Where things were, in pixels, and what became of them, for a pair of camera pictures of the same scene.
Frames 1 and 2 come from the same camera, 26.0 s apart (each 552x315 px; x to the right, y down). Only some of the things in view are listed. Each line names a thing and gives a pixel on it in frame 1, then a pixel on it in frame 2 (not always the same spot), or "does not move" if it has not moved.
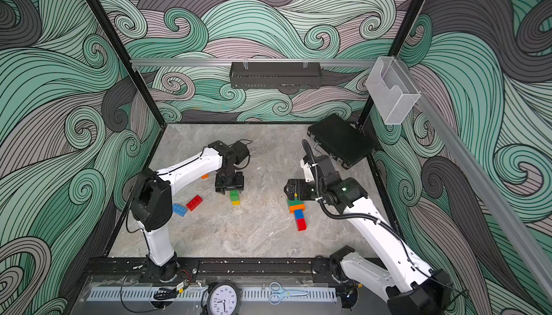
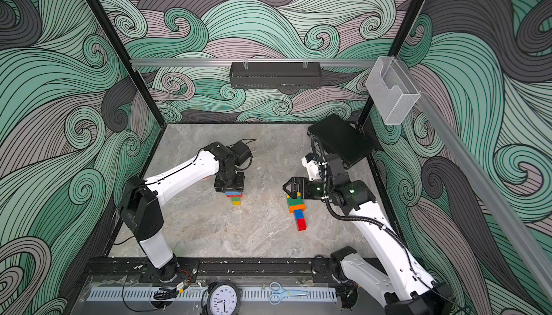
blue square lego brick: [299, 213] does not move
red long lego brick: [194, 203] to [233, 195]
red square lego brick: [301, 224] does not move
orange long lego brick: [291, 209] does not move
